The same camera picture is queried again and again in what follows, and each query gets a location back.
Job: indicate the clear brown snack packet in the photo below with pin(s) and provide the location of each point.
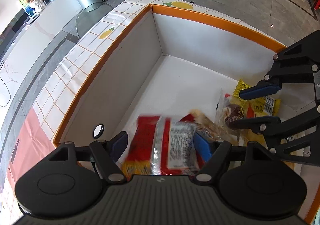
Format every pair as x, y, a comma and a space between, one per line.
228, 110

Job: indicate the red silver snack bag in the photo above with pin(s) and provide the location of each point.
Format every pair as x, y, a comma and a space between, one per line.
162, 146

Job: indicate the pink restaurant table mat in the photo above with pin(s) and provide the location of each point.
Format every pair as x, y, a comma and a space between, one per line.
33, 143

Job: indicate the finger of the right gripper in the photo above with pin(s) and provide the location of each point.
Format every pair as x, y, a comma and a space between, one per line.
259, 91
255, 122

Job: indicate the yellow snack packet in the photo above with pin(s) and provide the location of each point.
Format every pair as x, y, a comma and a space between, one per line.
259, 107

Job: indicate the white TV console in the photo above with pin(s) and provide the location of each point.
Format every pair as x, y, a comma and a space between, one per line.
30, 44

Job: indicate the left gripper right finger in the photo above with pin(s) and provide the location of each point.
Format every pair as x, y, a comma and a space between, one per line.
215, 157

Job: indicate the golden crinkly snack packet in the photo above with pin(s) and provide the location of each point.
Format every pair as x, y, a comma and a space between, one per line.
213, 131

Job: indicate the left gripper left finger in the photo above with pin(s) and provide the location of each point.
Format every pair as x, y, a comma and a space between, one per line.
107, 153

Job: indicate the orange cardboard box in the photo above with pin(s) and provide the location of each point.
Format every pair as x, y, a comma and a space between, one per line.
175, 69

